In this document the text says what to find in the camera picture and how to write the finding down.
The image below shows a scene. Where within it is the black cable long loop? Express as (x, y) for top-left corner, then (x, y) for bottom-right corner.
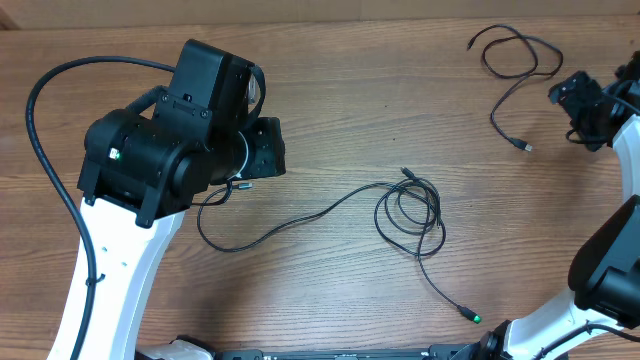
(466, 24), (564, 152)

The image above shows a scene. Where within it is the black cable silver USB plug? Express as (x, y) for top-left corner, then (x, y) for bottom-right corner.
(196, 178), (446, 257)

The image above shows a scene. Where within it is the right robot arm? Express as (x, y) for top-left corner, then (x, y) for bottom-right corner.
(429, 54), (639, 360)

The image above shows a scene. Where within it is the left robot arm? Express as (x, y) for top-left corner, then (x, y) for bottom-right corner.
(50, 39), (286, 359)

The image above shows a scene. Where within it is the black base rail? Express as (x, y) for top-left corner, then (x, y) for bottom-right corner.
(134, 334), (501, 360)

